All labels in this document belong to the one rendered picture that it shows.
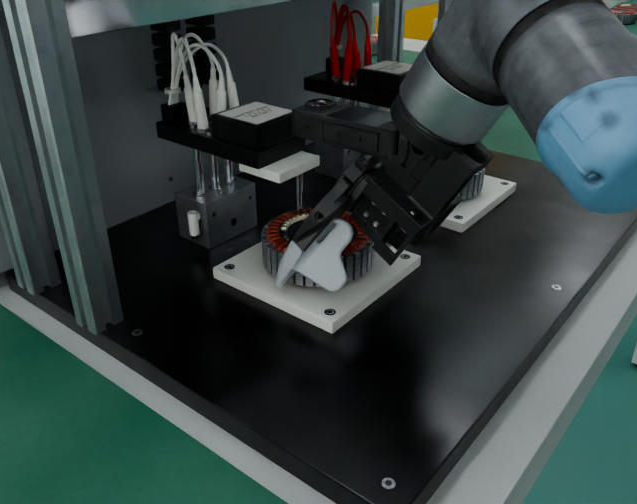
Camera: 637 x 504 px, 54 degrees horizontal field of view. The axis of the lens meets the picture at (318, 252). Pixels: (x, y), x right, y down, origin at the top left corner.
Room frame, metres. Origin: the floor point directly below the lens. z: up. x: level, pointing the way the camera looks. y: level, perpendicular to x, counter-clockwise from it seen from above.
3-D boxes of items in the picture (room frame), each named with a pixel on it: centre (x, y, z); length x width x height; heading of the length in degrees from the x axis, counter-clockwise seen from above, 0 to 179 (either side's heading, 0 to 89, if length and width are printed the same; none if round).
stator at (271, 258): (0.54, 0.00, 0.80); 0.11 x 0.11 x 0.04
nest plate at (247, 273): (0.54, 0.00, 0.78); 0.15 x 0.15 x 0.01; 51
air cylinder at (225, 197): (0.63, 0.11, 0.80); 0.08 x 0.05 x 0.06; 141
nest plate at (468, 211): (0.73, -0.15, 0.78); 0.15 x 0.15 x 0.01; 51
